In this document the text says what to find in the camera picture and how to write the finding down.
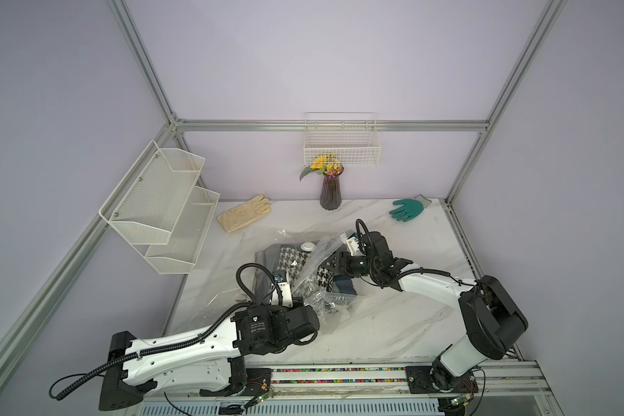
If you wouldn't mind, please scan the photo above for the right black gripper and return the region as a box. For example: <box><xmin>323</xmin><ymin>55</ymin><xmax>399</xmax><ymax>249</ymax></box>
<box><xmin>323</xmin><ymin>250</ymin><xmax>380</xmax><ymax>276</ymax></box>

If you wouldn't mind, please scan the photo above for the black white houndstooth scarf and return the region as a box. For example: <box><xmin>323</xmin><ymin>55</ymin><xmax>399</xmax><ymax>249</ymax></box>
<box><xmin>276</xmin><ymin>245</ymin><xmax>334</xmax><ymax>292</ymax></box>

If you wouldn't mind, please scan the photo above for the clear plastic vacuum bag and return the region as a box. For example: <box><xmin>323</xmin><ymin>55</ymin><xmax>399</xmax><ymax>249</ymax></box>
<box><xmin>188</xmin><ymin>227</ymin><xmax>365</xmax><ymax>334</ymax></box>

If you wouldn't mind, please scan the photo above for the grey blue plaid scarf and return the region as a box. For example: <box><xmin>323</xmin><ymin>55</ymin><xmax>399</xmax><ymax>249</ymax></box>
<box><xmin>331</xmin><ymin>276</ymin><xmax>357</xmax><ymax>296</ymax></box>

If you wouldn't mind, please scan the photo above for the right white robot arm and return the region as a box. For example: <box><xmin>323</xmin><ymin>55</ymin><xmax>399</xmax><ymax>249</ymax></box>
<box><xmin>322</xmin><ymin>219</ymin><xmax>529</xmax><ymax>393</ymax></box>

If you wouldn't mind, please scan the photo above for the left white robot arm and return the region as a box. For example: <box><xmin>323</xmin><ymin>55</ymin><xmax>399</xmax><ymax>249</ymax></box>
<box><xmin>99</xmin><ymin>263</ymin><xmax>320</xmax><ymax>412</ymax></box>

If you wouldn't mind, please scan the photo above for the dark grey folded scarf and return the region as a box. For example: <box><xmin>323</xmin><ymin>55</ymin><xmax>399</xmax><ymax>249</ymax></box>
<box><xmin>253</xmin><ymin>243</ymin><xmax>284</xmax><ymax>305</ymax></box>

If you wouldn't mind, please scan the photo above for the white round bag valve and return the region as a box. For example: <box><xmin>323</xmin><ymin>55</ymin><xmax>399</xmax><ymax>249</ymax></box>
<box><xmin>300</xmin><ymin>242</ymin><xmax>317</xmax><ymax>252</ymax></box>

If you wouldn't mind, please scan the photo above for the dark purple glass vase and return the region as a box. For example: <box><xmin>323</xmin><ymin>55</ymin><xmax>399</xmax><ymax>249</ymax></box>
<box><xmin>320</xmin><ymin>169</ymin><xmax>343</xmax><ymax>211</ymax></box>

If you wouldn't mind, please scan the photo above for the green rubber glove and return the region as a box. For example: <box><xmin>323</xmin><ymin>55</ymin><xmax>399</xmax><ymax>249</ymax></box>
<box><xmin>389</xmin><ymin>194</ymin><xmax>433</xmax><ymax>222</ymax></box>

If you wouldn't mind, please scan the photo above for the beige leather glove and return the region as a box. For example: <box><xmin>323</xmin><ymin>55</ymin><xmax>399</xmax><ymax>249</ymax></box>
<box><xmin>217</xmin><ymin>194</ymin><xmax>271</xmax><ymax>233</ymax></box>

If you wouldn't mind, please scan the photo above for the yellow flower bouquet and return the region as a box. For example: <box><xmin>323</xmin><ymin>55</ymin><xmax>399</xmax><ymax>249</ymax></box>
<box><xmin>299</xmin><ymin>154</ymin><xmax>344</xmax><ymax>180</ymax></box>

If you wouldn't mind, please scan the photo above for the white mesh two-tier shelf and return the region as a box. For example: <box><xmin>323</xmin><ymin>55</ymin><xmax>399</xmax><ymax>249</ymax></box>
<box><xmin>99</xmin><ymin>141</ymin><xmax>220</xmax><ymax>275</ymax></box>

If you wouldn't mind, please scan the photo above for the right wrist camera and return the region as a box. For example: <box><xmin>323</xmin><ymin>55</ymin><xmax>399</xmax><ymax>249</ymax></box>
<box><xmin>341</xmin><ymin>233</ymin><xmax>360</xmax><ymax>257</ymax></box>

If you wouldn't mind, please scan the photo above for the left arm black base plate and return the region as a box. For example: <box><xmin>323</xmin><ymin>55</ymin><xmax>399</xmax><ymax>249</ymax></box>
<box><xmin>199</xmin><ymin>367</ymin><xmax>272</xmax><ymax>397</ymax></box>

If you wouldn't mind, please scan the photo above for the white wire wall basket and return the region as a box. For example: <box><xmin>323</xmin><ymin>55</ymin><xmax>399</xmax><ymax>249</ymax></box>
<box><xmin>303</xmin><ymin>112</ymin><xmax>381</xmax><ymax>167</ymax></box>

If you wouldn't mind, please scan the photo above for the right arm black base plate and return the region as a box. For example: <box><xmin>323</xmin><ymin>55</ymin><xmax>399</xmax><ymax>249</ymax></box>
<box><xmin>405</xmin><ymin>365</ymin><xmax>478</xmax><ymax>395</ymax></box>

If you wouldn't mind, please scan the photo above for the aluminium mounting rail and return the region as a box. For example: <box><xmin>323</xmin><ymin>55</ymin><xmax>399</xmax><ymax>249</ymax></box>
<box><xmin>121</xmin><ymin>359</ymin><xmax>552</xmax><ymax>402</ymax></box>

